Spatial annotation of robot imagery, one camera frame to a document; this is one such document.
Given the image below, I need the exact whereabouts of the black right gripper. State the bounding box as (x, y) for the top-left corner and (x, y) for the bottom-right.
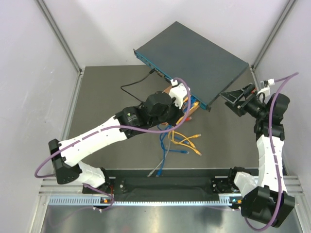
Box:
(220, 83), (268, 119)

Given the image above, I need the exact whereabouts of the yellow patch cable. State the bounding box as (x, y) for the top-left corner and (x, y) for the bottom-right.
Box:
(170, 101), (202, 146)
(170, 95), (196, 149)
(170, 100), (203, 156)

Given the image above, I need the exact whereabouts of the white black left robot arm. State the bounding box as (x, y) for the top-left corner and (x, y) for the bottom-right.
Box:
(49, 90), (186, 193)

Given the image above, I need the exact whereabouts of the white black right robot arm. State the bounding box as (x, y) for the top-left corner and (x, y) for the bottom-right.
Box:
(220, 84), (295, 228)

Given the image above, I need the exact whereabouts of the wooden base board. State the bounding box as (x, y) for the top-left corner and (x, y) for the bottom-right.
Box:
(163, 86), (199, 117)

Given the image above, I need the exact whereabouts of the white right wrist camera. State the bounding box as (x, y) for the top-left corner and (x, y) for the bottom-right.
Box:
(258, 79), (275, 96)

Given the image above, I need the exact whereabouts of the black patch cable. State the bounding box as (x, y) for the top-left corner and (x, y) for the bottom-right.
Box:
(120, 68), (155, 100)

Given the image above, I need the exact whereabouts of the grey patch cable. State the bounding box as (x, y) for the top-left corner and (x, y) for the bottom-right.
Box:
(147, 140), (171, 177)

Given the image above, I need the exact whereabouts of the dark blue network switch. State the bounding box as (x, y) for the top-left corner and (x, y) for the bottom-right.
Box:
(134, 21), (249, 111)

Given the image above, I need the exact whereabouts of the aluminium frame rail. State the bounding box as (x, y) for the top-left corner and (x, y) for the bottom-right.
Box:
(38, 176), (305, 207)

